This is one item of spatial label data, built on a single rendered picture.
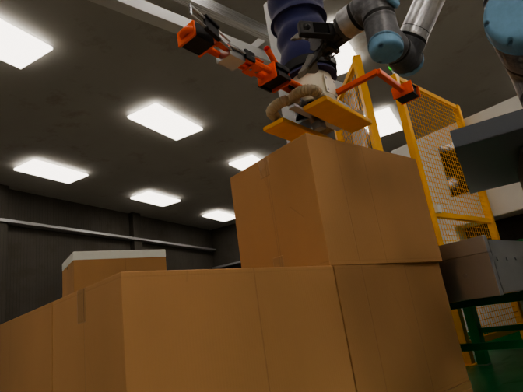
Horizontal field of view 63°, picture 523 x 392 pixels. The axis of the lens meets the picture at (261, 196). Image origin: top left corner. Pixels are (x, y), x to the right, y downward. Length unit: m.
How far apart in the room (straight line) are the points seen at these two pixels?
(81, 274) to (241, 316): 2.07
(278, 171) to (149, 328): 0.71
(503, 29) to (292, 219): 0.71
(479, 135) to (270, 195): 0.67
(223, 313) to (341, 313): 0.38
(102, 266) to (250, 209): 1.67
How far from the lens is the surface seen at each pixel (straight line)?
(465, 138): 0.99
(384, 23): 1.28
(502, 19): 1.10
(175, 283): 0.87
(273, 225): 1.36
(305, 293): 1.09
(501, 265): 1.78
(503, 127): 0.99
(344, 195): 1.33
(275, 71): 1.53
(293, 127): 1.66
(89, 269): 2.95
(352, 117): 1.68
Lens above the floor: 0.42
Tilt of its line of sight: 17 degrees up
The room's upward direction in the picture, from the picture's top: 8 degrees counter-clockwise
